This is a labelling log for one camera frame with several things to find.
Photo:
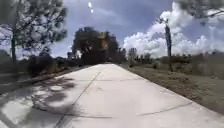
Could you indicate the shaded grass verge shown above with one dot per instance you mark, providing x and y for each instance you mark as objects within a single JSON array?
[{"x": 20, "y": 82}]

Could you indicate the pale concrete path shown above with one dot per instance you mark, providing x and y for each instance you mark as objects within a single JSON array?
[{"x": 113, "y": 100}]

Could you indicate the clump of dark trees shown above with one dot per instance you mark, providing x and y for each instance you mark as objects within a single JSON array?
[{"x": 90, "y": 50}]

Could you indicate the dark bushes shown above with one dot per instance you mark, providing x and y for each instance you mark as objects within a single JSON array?
[{"x": 38, "y": 65}]

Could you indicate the row of bushes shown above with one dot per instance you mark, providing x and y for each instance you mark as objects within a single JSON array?
[{"x": 200, "y": 63}]

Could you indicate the dry grass verge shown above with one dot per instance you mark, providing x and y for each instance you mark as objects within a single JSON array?
[{"x": 186, "y": 85}]

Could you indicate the pine tree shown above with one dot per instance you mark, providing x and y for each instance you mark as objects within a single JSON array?
[{"x": 13, "y": 46}]

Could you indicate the overhanging tree branches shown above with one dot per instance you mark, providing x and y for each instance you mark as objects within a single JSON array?
[{"x": 200, "y": 6}]

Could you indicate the bare tree trunk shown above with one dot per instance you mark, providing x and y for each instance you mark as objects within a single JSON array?
[{"x": 168, "y": 40}]

